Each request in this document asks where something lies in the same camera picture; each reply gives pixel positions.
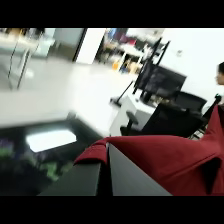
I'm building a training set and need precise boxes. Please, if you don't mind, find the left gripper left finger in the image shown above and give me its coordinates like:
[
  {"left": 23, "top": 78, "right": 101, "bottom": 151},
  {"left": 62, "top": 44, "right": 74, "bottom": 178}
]
[{"left": 39, "top": 161, "right": 102, "bottom": 197}]

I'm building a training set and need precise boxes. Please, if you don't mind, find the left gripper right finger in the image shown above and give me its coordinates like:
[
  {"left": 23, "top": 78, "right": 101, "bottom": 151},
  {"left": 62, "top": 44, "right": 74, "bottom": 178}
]
[{"left": 108, "top": 143, "right": 173, "bottom": 197}]

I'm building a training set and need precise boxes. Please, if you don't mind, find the red garment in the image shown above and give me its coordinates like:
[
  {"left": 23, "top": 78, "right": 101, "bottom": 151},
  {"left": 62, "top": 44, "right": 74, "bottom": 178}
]
[{"left": 73, "top": 104, "right": 224, "bottom": 197}]

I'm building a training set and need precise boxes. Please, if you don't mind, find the black office chair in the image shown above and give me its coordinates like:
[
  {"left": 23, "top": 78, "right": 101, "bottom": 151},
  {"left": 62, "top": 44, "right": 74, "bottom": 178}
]
[{"left": 119, "top": 101, "right": 206, "bottom": 140}]

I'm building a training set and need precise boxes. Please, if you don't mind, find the black monitor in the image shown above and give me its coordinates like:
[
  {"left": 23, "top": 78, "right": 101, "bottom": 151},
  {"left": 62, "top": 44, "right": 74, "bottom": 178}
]
[{"left": 133, "top": 63, "right": 188, "bottom": 103}]

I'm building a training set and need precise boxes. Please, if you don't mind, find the person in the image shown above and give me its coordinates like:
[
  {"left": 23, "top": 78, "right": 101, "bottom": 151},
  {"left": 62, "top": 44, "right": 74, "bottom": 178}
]
[{"left": 214, "top": 61, "right": 224, "bottom": 87}]

